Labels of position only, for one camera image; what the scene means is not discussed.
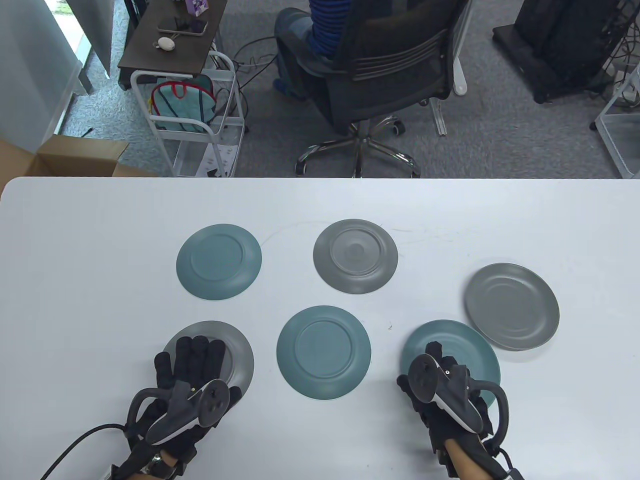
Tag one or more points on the black smartphone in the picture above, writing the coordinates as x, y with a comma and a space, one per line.
182, 26

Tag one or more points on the grey partition panel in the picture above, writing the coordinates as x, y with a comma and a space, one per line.
95, 30

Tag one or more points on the black white controller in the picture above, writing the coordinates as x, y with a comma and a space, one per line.
422, 379
215, 402

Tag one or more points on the grey rippled plate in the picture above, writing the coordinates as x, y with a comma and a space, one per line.
356, 257

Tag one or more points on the purple box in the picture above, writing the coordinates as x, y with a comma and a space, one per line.
197, 6

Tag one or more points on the person's left hand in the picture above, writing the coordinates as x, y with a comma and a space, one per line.
197, 360

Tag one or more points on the white desk leg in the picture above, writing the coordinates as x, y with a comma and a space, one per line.
460, 75

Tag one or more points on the cardboard box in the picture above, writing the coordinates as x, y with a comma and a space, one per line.
75, 155

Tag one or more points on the person's left forearm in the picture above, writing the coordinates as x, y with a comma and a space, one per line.
167, 457

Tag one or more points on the black equipment rack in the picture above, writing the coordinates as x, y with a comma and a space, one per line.
560, 40

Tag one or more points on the small white round gadget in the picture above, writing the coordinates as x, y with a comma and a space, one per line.
165, 44

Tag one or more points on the teal bag with red trim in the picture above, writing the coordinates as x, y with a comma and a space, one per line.
182, 107

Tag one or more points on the dark wooden side table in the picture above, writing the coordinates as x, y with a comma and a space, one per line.
150, 55

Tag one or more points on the teal plate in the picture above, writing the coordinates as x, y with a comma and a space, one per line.
475, 355
218, 261
324, 352

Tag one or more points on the person's right hand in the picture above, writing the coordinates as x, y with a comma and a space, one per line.
435, 425

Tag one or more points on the black office chair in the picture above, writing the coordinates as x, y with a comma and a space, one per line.
390, 60

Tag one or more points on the white metal cart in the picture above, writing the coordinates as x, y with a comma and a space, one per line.
192, 160

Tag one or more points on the person's right forearm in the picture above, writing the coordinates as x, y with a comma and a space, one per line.
462, 462

